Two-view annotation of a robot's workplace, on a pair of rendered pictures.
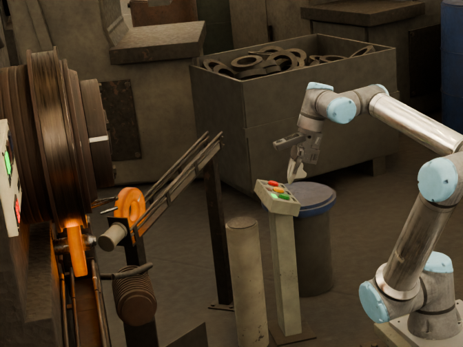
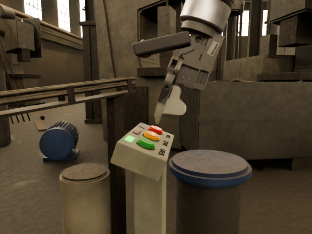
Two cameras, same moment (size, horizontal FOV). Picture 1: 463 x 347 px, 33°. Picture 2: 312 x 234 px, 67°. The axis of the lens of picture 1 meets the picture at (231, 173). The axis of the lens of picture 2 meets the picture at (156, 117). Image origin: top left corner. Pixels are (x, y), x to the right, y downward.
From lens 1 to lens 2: 2.42 m
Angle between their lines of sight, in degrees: 21
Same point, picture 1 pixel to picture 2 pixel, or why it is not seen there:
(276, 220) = (135, 180)
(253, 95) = (207, 93)
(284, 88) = (230, 93)
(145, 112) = (152, 106)
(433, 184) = not seen: outside the picture
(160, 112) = not seen: hidden behind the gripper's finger
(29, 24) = (104, 53)
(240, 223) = (80, 172)
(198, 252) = not seen: hidden behind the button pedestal
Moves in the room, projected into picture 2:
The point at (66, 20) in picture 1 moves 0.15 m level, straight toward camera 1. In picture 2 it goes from (121, 51) to (117, 49)
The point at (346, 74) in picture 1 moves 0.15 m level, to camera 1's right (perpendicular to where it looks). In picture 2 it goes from (280, 93) to (302, 93)
